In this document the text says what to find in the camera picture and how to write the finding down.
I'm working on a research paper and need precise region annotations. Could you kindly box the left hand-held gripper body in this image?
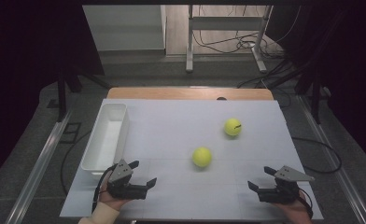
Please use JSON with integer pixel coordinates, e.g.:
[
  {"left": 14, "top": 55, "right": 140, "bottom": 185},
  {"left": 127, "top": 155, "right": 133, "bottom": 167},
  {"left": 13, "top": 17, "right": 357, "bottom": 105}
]
[{"left": 106, "top": 159, "right": 149, "bottom": 201}]

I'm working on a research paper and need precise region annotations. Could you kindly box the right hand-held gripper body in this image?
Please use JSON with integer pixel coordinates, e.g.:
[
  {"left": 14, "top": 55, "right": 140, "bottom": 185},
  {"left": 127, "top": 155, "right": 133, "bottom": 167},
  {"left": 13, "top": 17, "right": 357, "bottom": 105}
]
[{"left": 256, "top": 165, "right": 316, "bottom": 205}]

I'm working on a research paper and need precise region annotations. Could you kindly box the white plastic bin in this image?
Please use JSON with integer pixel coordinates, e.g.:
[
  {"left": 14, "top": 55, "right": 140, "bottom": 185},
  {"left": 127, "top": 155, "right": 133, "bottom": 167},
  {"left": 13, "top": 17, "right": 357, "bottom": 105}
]
[{"left": 80, "top": 103, "right": 131, "bottom": 175}]

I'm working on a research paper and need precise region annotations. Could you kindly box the plain yellow tennis ball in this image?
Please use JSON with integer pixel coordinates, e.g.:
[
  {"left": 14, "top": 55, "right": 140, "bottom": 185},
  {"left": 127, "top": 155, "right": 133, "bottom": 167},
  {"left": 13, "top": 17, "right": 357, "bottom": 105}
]
[{"left": 191, "top": 147, "right": 213, "bottom": 168}]

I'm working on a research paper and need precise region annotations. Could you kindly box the person's right hand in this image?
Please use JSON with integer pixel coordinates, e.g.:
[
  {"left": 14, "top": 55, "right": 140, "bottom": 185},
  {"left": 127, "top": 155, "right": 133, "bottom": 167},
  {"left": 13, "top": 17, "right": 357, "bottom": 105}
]
[{"left": 273, "top": 189, "right": 314, "bottom": 224}]

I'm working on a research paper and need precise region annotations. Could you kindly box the person's left hand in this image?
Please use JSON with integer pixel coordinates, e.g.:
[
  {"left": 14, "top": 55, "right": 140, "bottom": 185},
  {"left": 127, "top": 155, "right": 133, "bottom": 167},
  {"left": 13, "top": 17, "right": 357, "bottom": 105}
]
[{"left": 97, "top": 180, "right": 133, "bottom": 213}]

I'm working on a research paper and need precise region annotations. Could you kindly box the yellow tennis ball black mark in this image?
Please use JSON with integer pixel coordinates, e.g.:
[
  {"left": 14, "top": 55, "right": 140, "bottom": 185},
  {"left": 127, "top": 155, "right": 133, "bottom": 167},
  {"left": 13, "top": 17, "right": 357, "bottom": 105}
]
[{"left": 223, "top": 117, "right": 243, "bottom": 137}]

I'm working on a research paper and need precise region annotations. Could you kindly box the white table cover sheet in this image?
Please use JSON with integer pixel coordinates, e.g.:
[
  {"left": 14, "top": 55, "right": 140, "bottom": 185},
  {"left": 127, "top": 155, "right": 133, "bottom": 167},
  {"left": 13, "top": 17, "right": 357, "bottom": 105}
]
[{"left": 59, "top": 98, "right": 325, "bottom": 221}]

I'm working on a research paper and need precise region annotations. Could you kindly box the wooden table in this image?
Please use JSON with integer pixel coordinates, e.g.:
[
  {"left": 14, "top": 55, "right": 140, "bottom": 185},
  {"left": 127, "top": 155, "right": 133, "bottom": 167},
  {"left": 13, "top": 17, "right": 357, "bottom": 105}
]
[{"left": 106, "top": 87, "right": 275, "bottom": 101}]

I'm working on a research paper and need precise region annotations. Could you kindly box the black stand leg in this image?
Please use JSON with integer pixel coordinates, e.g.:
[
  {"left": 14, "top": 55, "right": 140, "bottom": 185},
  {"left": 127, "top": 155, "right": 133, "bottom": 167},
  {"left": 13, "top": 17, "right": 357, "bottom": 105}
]
[
  {"left": 295, "top": 70, "right": 325, "bottom": 125},
  {"left": 55, "top": 70, "right": 111, "bottom": 123}
]

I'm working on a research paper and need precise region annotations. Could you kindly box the dark curtain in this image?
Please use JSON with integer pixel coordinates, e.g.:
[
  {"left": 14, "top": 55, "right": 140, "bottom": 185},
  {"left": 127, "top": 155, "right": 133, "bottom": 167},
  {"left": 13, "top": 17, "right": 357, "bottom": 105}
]
[
  {"left": 266, "top": 0, "right": 366, "bottom": 175},
  {"left": 0, "top": 0, "right": 105, "bottom": 189}
]

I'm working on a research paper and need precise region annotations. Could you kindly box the white cabinet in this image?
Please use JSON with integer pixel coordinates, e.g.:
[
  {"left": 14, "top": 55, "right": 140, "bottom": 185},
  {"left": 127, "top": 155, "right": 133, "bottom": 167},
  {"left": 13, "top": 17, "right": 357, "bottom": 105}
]
[{"left": 82, "top": 4, "right": 167, "bottom": 52}]

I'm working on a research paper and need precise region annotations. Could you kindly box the left hand-held gripper black cable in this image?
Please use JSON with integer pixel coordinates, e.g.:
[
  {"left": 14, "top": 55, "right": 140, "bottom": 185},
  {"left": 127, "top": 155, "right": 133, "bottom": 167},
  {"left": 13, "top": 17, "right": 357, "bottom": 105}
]
[{"left": 91, "top": 163, "right": 119, "bottom": 215}]

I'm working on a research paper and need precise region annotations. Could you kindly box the hand-held gripper black cable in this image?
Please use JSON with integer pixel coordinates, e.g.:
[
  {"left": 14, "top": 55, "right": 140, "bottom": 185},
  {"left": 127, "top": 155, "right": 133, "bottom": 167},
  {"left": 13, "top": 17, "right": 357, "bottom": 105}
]
[
  {"left": 91, "top": 163, "right": 119, "bottom": 215},
  {"left": 297, "top": 186, "right": 315, "bottom": 219}
]

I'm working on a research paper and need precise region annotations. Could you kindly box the right hand-held gripper black cable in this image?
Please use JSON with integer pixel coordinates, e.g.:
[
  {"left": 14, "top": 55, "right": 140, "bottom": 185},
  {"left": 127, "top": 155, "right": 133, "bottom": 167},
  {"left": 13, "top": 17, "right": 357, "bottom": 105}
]
[{"left": 297, "top": 186, "right": 315, "bottom": 219}]

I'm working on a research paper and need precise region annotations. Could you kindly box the curved black floor cable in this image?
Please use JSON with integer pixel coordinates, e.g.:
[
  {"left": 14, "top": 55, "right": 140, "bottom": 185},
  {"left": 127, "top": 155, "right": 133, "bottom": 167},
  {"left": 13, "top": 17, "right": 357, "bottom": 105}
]
[{"left": 60, "top": 130, "right": 92, "bottom": 196}]

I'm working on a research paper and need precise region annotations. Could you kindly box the long looped black floor cable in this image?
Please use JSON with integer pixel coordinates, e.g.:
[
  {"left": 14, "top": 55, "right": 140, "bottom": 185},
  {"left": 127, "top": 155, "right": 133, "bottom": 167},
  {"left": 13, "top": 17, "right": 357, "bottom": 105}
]
[{"left": 291, "top": 136, "right": 343, "bottom": 175}]

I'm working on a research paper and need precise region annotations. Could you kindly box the aluminium floor rail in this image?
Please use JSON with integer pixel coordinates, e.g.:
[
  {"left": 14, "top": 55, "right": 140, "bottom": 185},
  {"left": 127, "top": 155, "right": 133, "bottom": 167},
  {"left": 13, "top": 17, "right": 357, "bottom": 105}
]
[
  {"left": 5, "top": 111, "right": 74, "bottom": 224},
  {"left": 297, "top": 94, "right": 366, "bottom": 224}
]

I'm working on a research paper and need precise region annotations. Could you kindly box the bundle of thick black cables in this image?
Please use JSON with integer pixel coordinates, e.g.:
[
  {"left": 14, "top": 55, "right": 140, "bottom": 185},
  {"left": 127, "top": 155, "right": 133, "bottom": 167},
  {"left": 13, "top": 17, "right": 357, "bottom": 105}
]
[{"left": 236, "top": 58, "right": 305, "bottom": 91}]

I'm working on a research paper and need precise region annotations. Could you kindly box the tangle of thin black cables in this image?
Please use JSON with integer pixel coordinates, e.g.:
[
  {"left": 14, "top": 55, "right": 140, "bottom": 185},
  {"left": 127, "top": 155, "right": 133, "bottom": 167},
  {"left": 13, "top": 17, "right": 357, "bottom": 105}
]
[{"left": 191, "top": 4, "right": 302, "bottom": 60}]

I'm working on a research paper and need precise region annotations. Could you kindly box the white metal stand frame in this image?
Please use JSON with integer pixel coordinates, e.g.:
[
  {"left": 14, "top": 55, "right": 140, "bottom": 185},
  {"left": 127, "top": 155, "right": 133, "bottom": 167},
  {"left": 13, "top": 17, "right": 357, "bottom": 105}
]
[{"left": 185, "top": 4, "right": 274, "bottom": 75}]

